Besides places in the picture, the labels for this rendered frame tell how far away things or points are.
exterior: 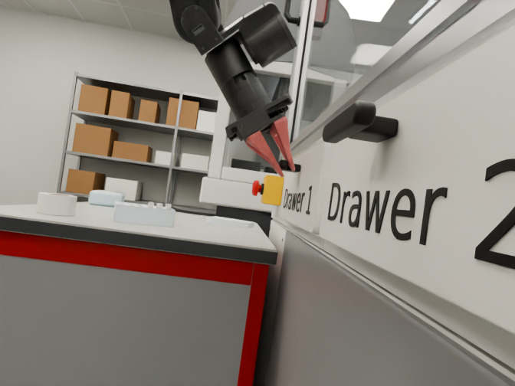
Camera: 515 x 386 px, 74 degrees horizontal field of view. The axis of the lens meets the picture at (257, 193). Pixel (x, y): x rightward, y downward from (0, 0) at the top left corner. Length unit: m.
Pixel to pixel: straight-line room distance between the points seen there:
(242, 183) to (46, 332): 0.84
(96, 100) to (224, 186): 3.36
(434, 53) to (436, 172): 0.09
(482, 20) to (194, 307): 0.60
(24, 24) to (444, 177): 5.55
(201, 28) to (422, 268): 0.40
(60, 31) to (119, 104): 1.43
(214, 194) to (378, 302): 1.11
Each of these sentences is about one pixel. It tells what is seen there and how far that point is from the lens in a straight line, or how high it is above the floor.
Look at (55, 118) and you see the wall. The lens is 5.15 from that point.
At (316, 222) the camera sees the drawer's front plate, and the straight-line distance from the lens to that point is 0.40.
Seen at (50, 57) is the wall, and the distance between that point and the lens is 5.37.
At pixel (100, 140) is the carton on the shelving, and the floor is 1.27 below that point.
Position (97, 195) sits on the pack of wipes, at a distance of 1.16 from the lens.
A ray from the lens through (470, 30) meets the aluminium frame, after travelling 0.23.
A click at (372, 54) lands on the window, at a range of 0.43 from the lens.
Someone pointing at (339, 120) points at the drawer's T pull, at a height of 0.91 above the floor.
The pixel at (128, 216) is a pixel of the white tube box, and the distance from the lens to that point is 0.77.
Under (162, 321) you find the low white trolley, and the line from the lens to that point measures 0.70.
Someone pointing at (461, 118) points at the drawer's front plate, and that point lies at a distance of 0.18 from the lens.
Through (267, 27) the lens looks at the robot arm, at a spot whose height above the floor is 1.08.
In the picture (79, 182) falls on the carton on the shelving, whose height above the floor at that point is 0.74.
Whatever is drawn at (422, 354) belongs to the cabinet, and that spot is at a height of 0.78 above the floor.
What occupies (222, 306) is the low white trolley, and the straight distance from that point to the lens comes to 0.68.
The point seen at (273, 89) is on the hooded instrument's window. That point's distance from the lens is 1.43.
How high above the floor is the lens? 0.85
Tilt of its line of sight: 1 degrees up
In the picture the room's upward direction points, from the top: 8 degrees clockwise
